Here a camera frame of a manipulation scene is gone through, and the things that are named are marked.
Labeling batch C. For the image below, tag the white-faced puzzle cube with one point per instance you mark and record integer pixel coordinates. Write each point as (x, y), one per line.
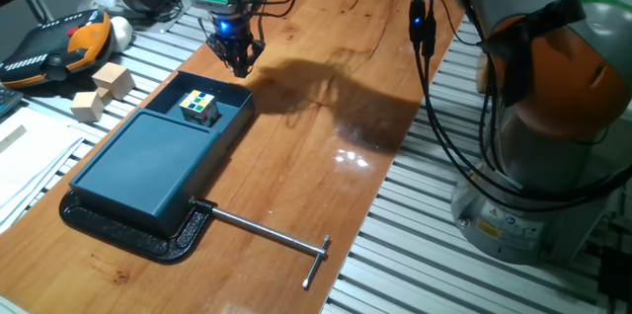
(197, 106)

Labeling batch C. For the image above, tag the black orange teach pendant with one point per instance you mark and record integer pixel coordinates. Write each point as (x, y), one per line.
(49, 47)

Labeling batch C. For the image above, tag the small flat wooden block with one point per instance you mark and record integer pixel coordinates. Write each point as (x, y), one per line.
(12, 138)

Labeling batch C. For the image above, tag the black C-clamp frame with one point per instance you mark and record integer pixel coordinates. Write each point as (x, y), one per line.
(123, 241)

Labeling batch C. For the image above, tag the teal metal drawer cabinet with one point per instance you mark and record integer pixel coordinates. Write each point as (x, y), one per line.
(143, 166)

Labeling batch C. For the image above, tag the black keyboard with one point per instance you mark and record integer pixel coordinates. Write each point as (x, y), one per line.
(7, 102)

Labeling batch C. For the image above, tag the small wooden cube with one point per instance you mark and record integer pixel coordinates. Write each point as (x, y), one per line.
(103, 94)

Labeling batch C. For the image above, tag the white paper stack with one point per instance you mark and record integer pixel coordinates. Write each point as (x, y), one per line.
(34, 171)

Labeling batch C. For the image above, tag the large wooden cube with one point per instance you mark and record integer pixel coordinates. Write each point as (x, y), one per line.
(114, 79)

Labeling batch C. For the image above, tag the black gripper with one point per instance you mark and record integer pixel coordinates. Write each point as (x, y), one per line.
(232, 27)

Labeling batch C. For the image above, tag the glossy wooden board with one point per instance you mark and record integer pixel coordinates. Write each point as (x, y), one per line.
(306, 180)

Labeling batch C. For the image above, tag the white rounded plastic object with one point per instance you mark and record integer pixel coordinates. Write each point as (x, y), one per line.
(121, 32)

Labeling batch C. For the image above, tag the steel clamp screw with T-bar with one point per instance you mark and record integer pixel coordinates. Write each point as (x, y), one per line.
(261, 229)

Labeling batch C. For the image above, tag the medium wooden cube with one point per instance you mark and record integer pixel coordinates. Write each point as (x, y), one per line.
(86, 106)

